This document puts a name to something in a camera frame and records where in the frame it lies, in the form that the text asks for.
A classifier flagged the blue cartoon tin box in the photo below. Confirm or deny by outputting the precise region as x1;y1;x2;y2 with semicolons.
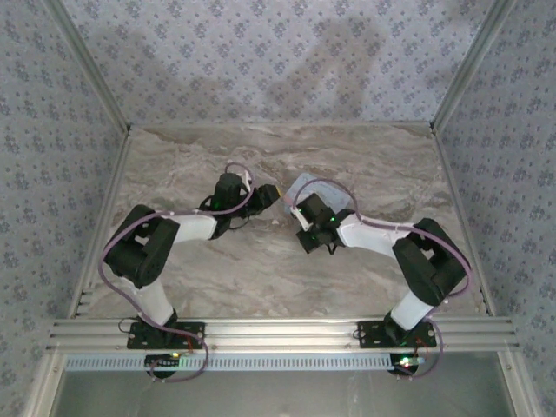
282;172;354;218

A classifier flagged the black control board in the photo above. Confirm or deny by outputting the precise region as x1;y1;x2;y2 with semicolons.
145;353;183;380
389;353;429;375

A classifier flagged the grey metal panel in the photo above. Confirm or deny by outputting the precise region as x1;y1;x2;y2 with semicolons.
56;368;518;417

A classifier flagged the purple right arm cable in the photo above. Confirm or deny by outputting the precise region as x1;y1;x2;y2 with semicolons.
294;176;473;381

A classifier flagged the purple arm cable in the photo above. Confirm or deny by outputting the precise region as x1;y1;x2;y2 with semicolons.
99;162;255;383
294;176;473;381

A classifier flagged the aluminium mounting rail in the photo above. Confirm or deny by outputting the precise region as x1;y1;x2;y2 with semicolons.
46;316;520;352

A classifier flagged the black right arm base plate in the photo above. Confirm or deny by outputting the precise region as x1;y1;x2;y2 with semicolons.
356;320;437;350

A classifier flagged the aluminium side rail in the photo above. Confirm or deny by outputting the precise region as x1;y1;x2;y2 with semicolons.
68;125;134;318

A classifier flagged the grey slotted cable duct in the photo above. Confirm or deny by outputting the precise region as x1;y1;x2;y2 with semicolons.
63;352;429;371

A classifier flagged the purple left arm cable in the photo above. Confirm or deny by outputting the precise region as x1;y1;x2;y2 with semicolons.
99;162;255;383

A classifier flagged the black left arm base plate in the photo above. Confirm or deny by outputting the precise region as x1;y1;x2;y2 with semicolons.
127;320;206;350

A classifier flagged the aluminium corner post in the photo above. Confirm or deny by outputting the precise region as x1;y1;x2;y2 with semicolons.
429;0;519;131
43;0;132;132

